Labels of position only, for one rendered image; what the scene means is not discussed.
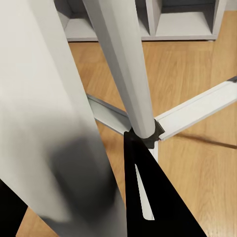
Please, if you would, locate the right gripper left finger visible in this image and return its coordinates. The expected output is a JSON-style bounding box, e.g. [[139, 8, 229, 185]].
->
[[0, 179, 28, 237]]

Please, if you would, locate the camera tripod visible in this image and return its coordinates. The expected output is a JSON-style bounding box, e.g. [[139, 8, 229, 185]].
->
[[0, 0, 237, 237]]

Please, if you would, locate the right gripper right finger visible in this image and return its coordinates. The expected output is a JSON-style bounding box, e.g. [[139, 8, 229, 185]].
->
[[123, 131, 207, 237]]

